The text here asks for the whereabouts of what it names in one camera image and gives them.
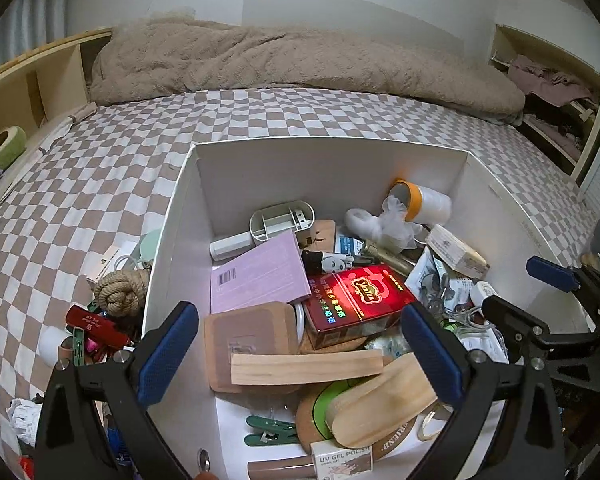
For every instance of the checkered bed sheet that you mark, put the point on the checkered bed sheet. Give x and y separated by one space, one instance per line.
105 185

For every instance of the clear plastic case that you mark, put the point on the clear plastic case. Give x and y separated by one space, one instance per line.
485 347

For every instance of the pile of assorted small things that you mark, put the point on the pile of assorted small things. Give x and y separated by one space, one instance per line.
80 355

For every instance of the blue white small packet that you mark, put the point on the blue white small packet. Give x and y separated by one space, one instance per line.
350 246

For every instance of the open wardrobe shelf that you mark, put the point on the open wardrobe shelf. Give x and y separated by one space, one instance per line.
545 42

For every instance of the crumpled clear plastic bag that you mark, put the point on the crumpled clear plastic bag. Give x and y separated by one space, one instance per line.
400 225

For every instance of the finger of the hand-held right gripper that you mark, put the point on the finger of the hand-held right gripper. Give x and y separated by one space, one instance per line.
515 317
550 272

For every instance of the brown tube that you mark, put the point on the brown tube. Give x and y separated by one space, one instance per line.
280 470

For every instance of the clear tape roll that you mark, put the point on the clear tape roll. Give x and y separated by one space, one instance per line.
422 430

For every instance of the pink clothes pile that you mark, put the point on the pink clothes pile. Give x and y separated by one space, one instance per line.
545 82

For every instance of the green clothespin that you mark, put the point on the green clothespin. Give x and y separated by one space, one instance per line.
270 430

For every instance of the white small box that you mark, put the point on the white small box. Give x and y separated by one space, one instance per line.
112 260

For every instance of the white plastic holder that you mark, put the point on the white plastic holder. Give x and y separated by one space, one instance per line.
280 220

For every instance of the red pocket knife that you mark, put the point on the red pocket knife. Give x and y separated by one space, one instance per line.
97 325

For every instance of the purple notepad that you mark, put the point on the purple notepad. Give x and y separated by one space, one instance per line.
265 280

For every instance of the white cardboard box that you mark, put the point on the white cardboard box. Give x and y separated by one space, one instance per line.
305 180

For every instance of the metal key clips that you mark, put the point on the metal key clips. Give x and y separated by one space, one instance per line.
437 300

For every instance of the white small cylinder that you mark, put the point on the white small cylinder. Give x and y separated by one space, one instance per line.
54 345

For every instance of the crumpled white paper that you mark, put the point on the crumpled white paper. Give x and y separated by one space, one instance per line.
25 420

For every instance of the mint green lid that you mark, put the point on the mint green lid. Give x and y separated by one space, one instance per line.
150 247

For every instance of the wooden bedside shelf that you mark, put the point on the wooden bedside shelf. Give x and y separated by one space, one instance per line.
55 75

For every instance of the oval wooden board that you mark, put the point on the oval wooden board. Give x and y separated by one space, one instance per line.
380 405

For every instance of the cream soap box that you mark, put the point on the cream soap box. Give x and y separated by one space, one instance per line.
455 252

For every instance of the gold black tube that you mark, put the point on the gold black tube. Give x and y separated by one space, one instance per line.
390 257

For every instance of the tan wooden board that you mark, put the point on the tan wooden board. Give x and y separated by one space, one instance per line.
250 345

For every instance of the beige quilted duvet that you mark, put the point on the beige quilted duvet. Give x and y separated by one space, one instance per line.
280 65

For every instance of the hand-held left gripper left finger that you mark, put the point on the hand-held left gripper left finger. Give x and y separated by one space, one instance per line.
167 355

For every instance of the white nail polish box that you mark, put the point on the white nail polish box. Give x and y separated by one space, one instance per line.
342 462

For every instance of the red gold-print box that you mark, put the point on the red gold-print box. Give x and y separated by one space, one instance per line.
360 300

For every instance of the light wooden bar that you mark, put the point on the light wooden bar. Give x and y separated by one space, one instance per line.
305 367

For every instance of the green round plush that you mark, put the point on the green round plush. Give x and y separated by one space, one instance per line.
7 147

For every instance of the black white toy figure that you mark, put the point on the black white toy figure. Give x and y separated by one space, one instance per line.
327 261

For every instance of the white curtain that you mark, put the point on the white curtain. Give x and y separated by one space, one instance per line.
35 20

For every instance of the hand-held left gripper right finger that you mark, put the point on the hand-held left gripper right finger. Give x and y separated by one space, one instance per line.
432 355

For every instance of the orange-capped film roll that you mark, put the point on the orange-capped film roll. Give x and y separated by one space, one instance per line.
427 205

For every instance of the frog cork coaster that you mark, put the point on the frog cork coaster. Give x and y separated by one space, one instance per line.
310 420

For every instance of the white power adapter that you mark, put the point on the white power adapter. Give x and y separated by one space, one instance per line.
482 292

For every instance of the white tape roll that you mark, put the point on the white tape roll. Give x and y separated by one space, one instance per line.
361 222

